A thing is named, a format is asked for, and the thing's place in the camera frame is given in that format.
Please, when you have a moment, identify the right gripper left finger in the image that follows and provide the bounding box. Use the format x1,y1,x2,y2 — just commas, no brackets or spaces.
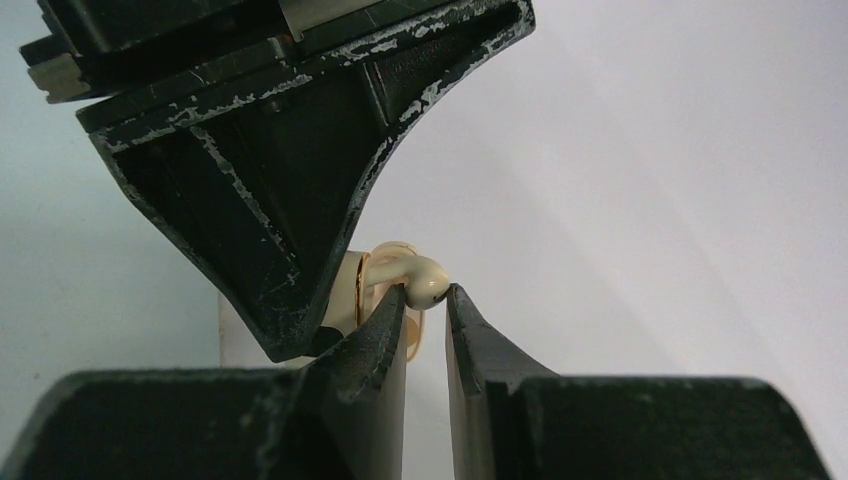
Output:
1,286,406,479

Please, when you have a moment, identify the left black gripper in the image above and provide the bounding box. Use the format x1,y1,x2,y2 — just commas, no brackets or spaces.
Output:
19,1,535,362

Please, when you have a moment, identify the beige earbud charging case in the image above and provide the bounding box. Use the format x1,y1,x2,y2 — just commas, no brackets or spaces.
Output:
313,241,427,362

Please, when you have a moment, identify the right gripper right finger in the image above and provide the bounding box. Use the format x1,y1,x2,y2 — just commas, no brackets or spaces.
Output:
446,284,829,479

